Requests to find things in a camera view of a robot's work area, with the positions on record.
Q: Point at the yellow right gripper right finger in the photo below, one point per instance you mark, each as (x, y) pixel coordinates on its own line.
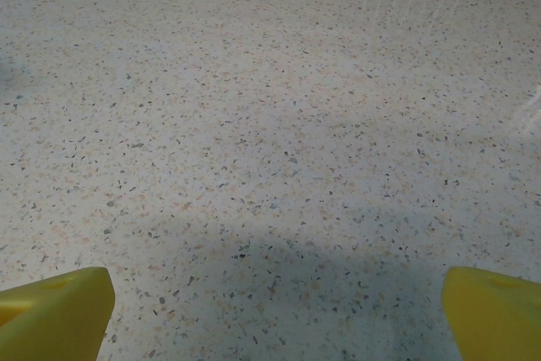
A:
(494, 318)

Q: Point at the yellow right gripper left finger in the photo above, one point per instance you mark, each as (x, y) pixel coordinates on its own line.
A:
(55, 318)

